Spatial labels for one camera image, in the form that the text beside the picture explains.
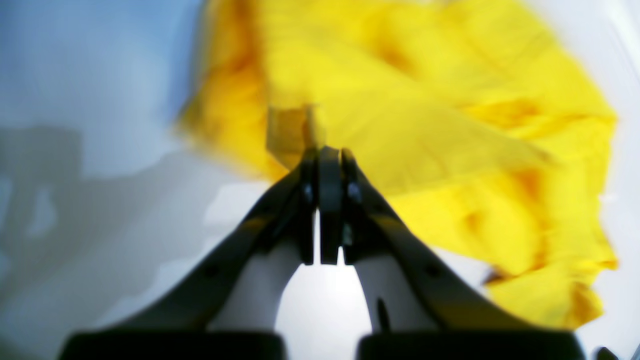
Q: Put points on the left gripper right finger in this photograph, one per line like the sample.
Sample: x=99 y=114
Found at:
x=419 y=308

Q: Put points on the orange t-shirt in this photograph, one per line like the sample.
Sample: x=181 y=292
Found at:
x=484 y=134

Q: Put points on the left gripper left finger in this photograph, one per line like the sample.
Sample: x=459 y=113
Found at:
x=225 y=308

